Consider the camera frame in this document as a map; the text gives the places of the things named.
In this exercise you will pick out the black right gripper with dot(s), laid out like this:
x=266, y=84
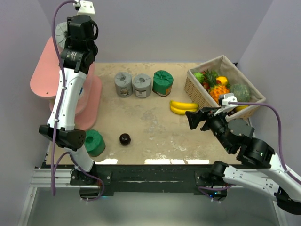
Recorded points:
x=204, y=113

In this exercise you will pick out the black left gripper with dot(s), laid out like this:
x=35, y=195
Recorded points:
x=69, y=35

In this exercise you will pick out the grey roll front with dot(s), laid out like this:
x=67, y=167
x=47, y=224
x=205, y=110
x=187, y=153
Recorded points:
x=61, y=34

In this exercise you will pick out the grey roll with barcode label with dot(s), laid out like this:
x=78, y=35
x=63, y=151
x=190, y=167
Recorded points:
x=142, y=85

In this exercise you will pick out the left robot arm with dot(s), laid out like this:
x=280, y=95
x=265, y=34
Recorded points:
x=75, y=60

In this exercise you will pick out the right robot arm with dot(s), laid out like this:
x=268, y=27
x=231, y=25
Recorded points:
x=236, y=137

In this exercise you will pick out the pink three-tier shelf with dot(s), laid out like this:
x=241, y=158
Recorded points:
x=44, y=83

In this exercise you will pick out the yellow banana bunch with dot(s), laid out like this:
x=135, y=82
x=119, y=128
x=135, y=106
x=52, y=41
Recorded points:
x=181, y=108

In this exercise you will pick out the artificial pineapple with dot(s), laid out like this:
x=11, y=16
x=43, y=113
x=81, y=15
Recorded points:
x=214, y=89

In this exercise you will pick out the green artificial fruit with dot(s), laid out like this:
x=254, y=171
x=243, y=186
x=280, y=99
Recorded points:
x=199, y=76

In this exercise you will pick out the yellow lemon in basket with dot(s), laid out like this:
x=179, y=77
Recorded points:
x=240, y=108

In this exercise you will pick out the yellow artificial fruit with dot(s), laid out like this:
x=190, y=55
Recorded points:
x=222, y=80

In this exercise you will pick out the green wrapped paper roll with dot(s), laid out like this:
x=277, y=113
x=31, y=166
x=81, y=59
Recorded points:
x=162, y=83

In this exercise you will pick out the green artificial melon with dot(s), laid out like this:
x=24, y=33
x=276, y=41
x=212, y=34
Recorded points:
x=241, y=92

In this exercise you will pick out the wicker basket with cloth liner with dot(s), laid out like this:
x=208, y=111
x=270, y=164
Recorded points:
x=224, y=67

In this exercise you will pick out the grey roll with cartoon label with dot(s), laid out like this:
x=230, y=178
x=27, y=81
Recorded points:
x=123, y=84

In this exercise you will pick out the green wrapped roll front left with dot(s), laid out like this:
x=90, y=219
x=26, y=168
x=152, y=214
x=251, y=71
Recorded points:
x=94, y=143

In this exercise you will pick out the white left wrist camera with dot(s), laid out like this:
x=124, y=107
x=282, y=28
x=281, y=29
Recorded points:
x=84, y=7

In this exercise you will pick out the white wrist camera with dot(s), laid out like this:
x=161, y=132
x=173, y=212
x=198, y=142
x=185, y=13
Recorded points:
x=227, y=103
x=84, y=7

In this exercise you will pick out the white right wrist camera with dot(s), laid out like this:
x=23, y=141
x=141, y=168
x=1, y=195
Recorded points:
x=227, y=103

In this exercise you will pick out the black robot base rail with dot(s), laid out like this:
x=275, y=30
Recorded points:
x=138, y=179

